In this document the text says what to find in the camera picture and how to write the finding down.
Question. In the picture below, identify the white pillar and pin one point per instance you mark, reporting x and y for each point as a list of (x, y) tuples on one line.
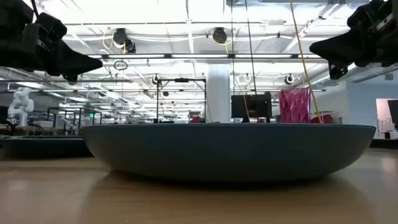
[(218, 93)]

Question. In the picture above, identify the shelf with red bins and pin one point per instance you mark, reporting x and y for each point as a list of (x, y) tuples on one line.
[(323, 119)]

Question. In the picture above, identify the red faceted plastic cup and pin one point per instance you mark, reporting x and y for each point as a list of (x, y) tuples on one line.
[(293, 105)]

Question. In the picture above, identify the black metal frame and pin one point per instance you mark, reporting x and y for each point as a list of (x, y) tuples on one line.
[(157, 99)]

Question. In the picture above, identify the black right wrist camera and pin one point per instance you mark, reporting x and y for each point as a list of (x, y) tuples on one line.
[(363, 15)]

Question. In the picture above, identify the black monitor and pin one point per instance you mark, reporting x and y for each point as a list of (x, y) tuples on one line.
[(248, 105)]

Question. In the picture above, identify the dark wall screen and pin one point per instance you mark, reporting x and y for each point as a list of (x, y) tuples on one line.
[(393, 110)]

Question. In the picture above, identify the wooden workbench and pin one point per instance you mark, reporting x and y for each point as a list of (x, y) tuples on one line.
[(25, 129)]

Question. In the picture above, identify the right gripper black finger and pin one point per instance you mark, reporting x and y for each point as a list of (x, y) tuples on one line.
[(342, 46), (337, 70)]

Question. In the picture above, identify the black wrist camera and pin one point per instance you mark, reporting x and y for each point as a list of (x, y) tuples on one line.
[(51, 28), (363, 15)]

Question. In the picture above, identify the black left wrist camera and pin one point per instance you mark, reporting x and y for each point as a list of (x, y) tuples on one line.
[(51, 28)]

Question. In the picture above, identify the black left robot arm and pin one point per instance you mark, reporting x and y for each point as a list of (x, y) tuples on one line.
[(12, 12)]

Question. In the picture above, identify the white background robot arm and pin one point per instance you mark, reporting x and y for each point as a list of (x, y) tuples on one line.
[(21, 105)]

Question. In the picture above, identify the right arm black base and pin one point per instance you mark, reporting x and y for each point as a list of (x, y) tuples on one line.
[(385, 143)]

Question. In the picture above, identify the red background object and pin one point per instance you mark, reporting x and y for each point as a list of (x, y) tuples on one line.
[(195, 119)]

